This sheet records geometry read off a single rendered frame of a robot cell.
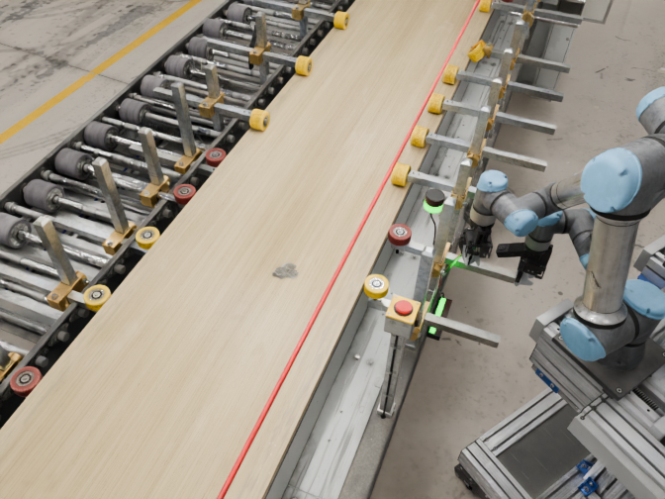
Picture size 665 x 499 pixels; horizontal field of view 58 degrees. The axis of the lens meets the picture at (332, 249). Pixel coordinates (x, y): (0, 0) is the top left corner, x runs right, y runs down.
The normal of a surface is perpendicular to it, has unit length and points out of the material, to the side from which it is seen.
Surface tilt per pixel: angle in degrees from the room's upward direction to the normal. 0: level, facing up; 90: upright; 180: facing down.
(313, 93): 0
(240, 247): 0
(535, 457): 0
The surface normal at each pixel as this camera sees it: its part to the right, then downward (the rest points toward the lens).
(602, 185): -0.88, 0.23
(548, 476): 0.02, -0.67
